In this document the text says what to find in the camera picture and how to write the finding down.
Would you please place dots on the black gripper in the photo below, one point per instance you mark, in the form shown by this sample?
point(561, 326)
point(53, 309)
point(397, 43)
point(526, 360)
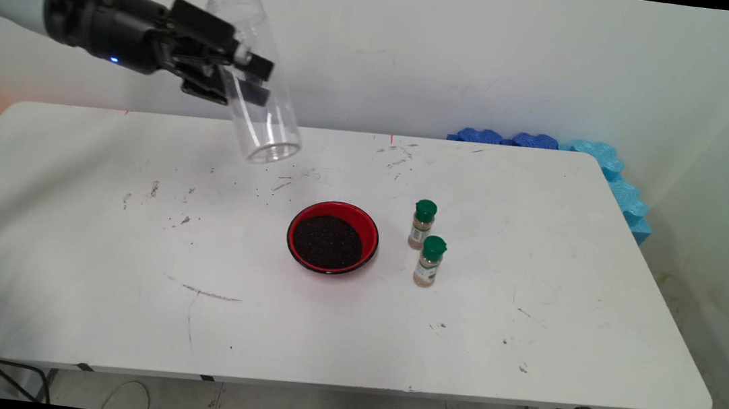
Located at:
point(118, 29)

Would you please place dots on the clear plastic jar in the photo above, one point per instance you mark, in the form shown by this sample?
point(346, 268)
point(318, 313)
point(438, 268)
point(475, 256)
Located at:
point(264, 126)

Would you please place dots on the black seeds in bowl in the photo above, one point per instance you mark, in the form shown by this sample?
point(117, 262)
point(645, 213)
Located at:
point(328, 241)

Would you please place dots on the red bowl with black rim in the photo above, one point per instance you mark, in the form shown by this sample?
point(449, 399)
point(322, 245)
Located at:
point(370, 229)

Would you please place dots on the spice bottle with green cap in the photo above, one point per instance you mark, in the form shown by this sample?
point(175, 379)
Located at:
point(429, 265)
point(422, 227)

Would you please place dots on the light blue foam mat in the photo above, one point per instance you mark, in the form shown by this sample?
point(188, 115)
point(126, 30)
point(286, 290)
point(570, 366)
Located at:
point(623, 191)

